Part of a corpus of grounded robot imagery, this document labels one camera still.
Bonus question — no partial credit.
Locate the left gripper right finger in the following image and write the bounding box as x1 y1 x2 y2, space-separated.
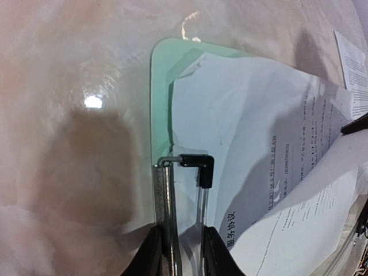
202 226 244 276

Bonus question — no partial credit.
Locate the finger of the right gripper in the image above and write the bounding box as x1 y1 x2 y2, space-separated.
341 113 368 135

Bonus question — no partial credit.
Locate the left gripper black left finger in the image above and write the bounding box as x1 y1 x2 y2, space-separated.
122 225 163 276

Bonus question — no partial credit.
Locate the remaining printed paper stack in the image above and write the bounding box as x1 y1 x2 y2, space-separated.
334 31 367 119

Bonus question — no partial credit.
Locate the metal wire folder clip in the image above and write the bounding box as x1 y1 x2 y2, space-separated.
152 154 214 275

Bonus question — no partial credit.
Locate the printed paper sheet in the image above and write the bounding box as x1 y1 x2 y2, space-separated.
171 53 353 248
231 163 367 275

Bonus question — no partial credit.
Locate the green translucent plastic folder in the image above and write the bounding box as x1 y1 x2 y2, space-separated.
151 38 253 225

